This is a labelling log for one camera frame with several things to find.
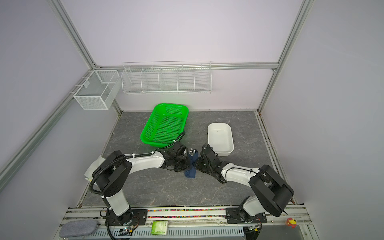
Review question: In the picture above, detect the tissue pack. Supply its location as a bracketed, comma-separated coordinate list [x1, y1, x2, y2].
[84, 156, 105, 182]

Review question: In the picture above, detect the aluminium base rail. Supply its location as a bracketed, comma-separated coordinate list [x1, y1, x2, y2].
[54, 204, 319, 240]

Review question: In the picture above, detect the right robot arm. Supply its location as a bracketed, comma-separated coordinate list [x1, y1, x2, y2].
[193, 144, 294, 224]

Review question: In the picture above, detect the white wire shelf rack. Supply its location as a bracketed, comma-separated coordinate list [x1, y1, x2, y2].
[122, 61, 213, 94]

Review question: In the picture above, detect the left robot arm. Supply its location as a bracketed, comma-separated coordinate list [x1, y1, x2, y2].
[85, 132, 191, 226]

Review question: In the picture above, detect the dark blue paper napkin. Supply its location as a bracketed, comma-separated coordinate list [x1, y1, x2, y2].
[184, 152, 199, 179]

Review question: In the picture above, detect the green plastic basket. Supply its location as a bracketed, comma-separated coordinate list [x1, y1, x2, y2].
[141, 103, 189, 148]

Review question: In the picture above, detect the white mesh box basket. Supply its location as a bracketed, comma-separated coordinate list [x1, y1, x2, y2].
[74, 70, 122, 111]

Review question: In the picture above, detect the grey cloth pad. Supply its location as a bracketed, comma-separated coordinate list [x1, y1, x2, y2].
[59, 220, 99, 238]

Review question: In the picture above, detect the white ceramic dish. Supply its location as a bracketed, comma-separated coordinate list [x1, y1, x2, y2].
[208, 123, 235, 157]

